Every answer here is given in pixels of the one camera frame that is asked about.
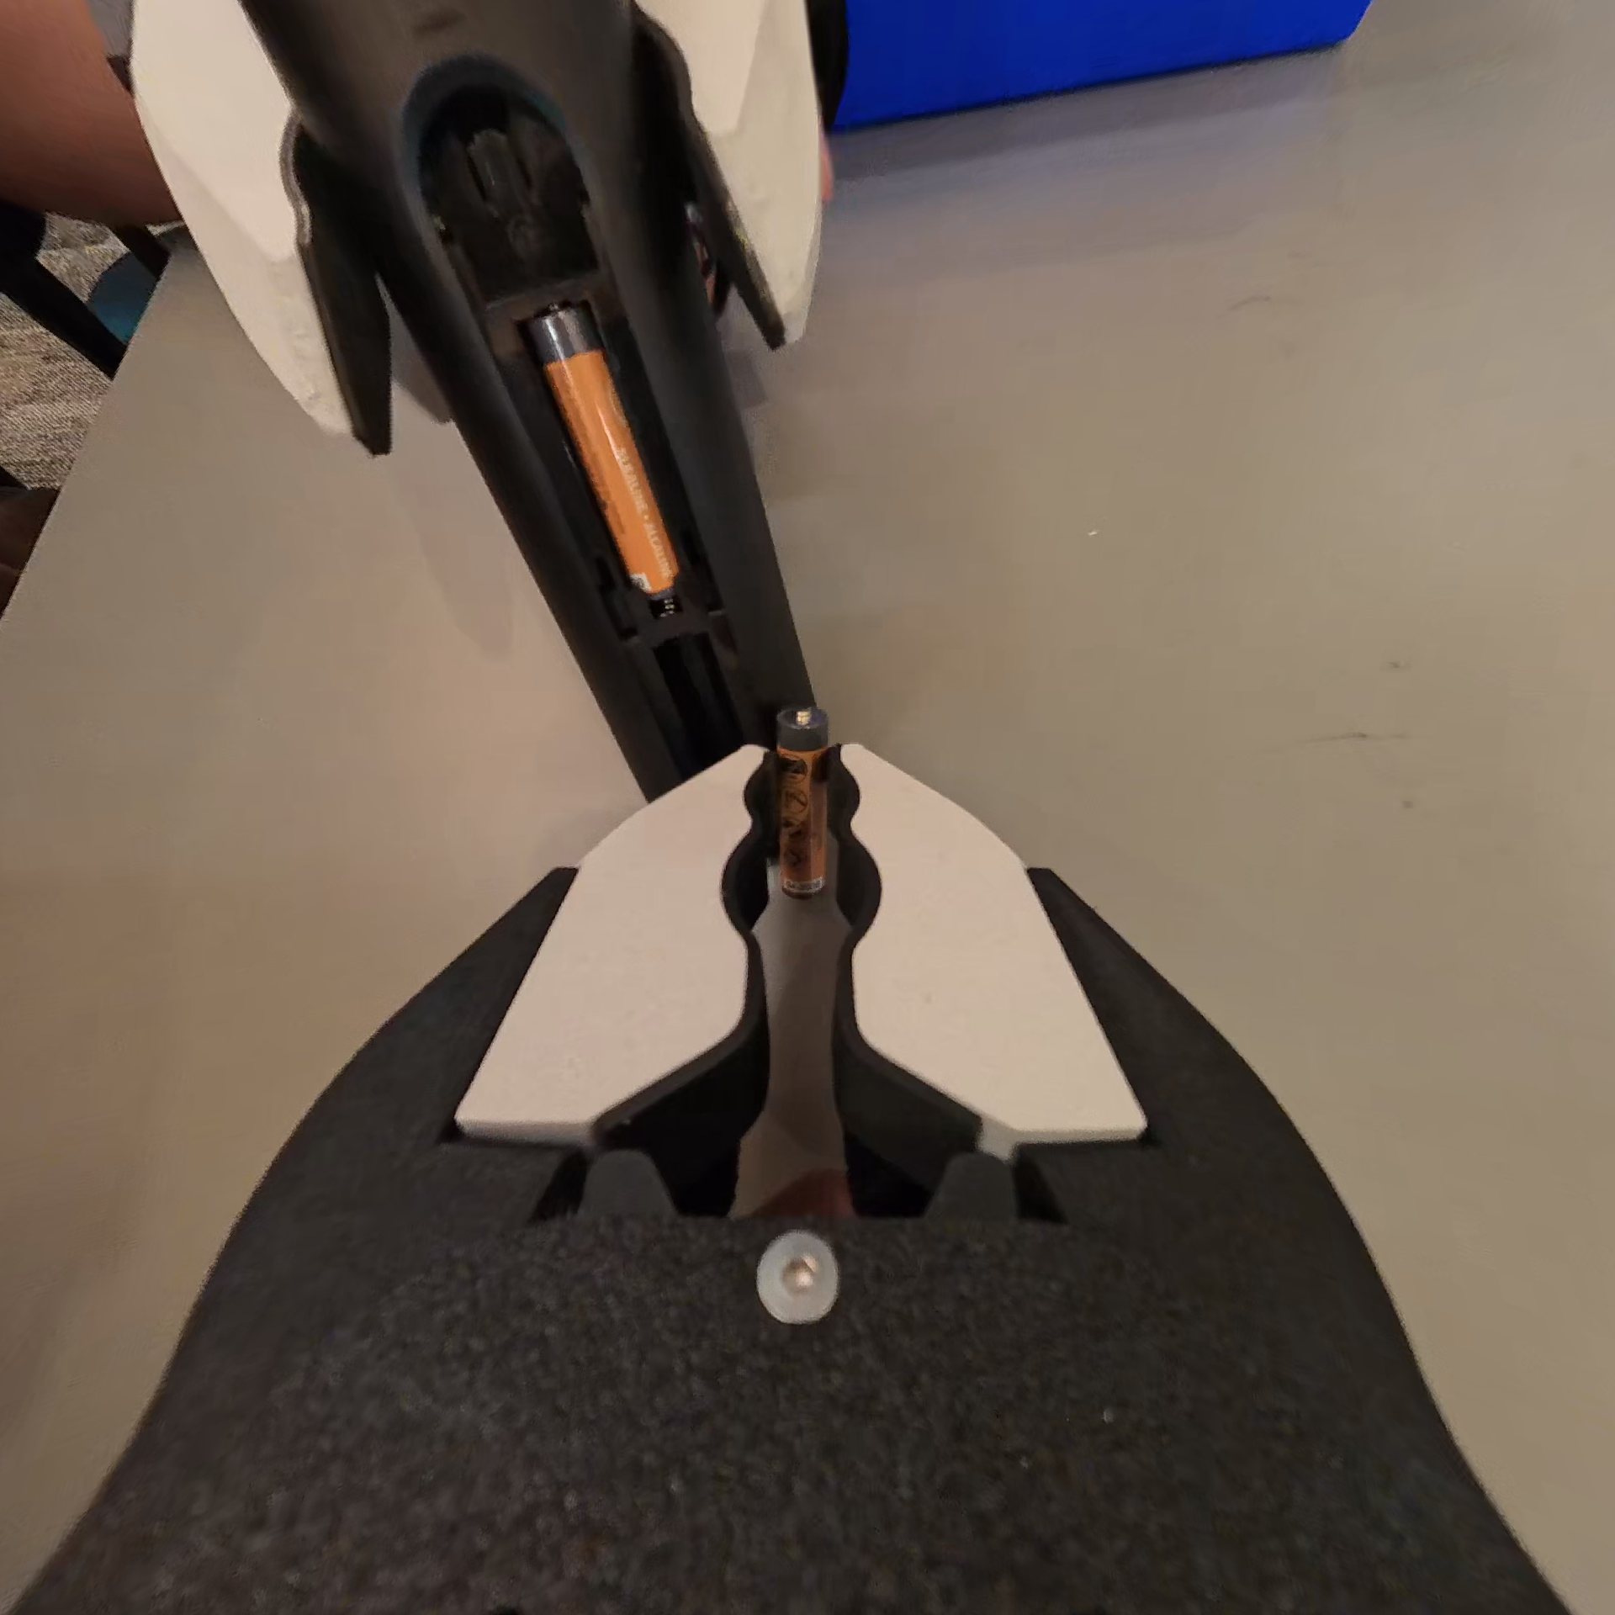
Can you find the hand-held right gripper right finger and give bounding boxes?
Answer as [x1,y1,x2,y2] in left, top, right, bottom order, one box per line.
[836,742,1151,1163]

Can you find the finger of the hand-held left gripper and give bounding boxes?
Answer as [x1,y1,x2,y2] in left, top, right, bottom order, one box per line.
[631,0,831,355]
[130,0,395,459]

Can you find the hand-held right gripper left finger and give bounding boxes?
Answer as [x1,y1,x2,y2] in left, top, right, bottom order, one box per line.
[451,744,772,1151]

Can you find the orange and black battery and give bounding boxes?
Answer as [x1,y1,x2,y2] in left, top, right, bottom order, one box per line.
[772,707,839,902]
[522,298,691,623]

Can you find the black remote control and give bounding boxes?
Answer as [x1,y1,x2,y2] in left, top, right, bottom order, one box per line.
[239,0,816,806]

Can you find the person's left forearm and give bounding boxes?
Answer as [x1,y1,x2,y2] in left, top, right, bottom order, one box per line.
[0,0,182,229]

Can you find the blue plastic bin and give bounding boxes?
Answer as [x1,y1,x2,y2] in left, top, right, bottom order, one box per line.
[826,0,1374,133]

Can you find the dark brown cloth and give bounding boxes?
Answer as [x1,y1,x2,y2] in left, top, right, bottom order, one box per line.
[0,480,62,623]

